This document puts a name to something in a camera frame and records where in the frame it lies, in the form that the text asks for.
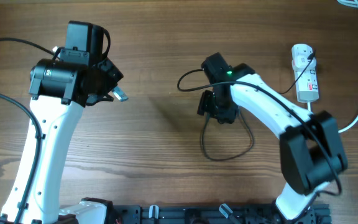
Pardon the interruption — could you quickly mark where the white charger plug adapter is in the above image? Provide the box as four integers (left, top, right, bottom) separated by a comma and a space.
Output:
292, 55, 316, 72

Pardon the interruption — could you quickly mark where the turquoise screen smartphone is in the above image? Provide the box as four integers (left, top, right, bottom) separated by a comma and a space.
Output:
112, 86, 129, 102

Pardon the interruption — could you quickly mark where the white power strip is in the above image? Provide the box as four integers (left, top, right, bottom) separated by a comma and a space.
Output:
291, 44, 319, 103

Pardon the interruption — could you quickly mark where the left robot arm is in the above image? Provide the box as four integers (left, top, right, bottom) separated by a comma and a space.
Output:
0, 21, 127, 224

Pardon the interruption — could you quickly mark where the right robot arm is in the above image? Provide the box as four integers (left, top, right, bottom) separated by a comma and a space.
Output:
198, 53, 348, 221

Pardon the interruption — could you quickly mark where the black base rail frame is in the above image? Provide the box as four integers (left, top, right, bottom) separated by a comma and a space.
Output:
113, 203, 332, 224

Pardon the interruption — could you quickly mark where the black USB charging cable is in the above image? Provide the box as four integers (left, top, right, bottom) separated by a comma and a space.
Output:
200, 49, 316, 162

